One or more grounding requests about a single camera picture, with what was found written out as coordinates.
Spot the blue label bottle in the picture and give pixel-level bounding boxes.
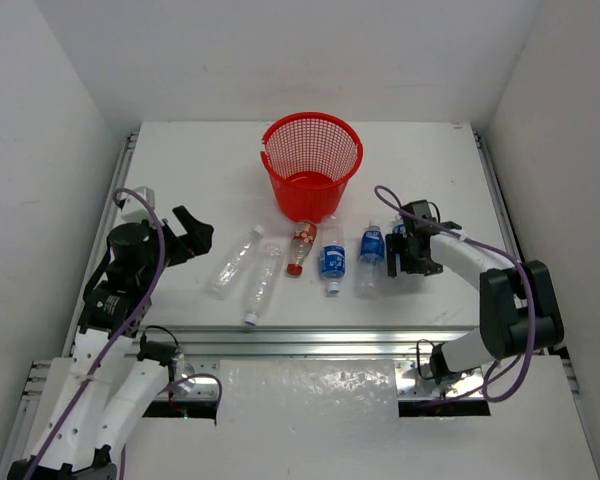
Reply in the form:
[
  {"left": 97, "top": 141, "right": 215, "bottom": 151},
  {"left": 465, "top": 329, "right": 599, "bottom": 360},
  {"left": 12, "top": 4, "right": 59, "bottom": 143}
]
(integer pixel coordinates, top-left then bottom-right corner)
[
  {"left": 319, "top": 215, "right": 346, "bottom": 297},
  {"left": 356, "top": 221, "right": 385, "bottom": 298}
]

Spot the clear bottle white cap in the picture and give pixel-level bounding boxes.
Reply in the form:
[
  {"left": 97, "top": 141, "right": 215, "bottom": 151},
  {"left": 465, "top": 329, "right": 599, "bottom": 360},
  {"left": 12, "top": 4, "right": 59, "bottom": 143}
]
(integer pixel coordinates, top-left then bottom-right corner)
[
  {"left": 204, "top": 224, "right": 265, "bottom": 300},
  {"left": 243, "top": 243, "right": 284, "bottom": 327}
]

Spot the red cap orange label bottle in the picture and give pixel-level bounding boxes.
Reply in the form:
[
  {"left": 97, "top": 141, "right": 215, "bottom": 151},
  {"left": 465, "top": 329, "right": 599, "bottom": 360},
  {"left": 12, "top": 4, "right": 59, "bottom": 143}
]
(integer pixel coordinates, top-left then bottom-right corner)
[{"left": 286, "top": 221, "right": 317, "bottom": 277}]

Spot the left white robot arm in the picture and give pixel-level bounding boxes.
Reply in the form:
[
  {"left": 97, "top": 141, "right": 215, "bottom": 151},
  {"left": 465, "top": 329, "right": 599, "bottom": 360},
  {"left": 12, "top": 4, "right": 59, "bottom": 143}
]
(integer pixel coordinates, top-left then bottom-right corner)
[{"left": 7, "top": 206, "right": 214, "bottom": 479}]

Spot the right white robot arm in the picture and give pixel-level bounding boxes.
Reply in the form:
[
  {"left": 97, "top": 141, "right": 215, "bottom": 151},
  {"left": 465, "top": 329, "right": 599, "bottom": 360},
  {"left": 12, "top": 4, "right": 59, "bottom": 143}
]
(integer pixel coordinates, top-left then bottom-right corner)
[{"left": 382, "top": 199, "right": 564, "bottom": 403}]

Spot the red plastic mesh basket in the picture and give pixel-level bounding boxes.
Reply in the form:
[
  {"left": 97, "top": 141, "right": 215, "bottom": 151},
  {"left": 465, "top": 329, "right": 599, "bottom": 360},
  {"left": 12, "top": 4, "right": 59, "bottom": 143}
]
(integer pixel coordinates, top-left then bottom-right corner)
[{"left": 260, "top": 112, "right": 364, "bottom": 222}]

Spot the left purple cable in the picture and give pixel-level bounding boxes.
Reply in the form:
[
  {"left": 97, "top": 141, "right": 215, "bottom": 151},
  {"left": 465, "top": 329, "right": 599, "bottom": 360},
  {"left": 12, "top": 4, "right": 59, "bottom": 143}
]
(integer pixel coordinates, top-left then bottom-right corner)
[{"left": 22, "top": 187, "right": 223, "bottom": 480}]

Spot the purple cable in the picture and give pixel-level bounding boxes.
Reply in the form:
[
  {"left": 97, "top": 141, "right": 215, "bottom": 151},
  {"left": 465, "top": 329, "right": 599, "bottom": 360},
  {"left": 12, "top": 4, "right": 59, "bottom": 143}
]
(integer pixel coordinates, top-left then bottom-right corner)
[
  {"left": 22, "top": 187, "right": 223, "bottom": 480},
  {"left": 373, "top": 185, "right": 539, "bottom": 404}
]

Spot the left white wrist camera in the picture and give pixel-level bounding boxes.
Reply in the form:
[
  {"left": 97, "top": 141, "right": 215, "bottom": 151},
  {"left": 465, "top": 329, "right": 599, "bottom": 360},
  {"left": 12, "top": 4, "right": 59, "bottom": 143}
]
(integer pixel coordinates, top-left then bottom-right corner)
[{"left": 116, "top": 186, "right": 155, "bottom": 223}]

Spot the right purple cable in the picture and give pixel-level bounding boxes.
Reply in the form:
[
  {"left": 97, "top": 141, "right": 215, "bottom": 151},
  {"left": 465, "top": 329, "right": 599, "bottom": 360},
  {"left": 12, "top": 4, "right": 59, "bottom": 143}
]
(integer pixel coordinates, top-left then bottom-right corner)
[{"left": 373, "top": 185, "right": 539, "bottom": 404}]

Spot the aluminium rail frame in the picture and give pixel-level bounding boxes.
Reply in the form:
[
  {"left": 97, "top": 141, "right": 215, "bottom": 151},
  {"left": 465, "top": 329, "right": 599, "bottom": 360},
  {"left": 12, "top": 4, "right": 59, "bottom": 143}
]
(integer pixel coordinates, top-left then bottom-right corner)
[{"left": 22, "top": 124, "right": 581, "bottom": 411}]

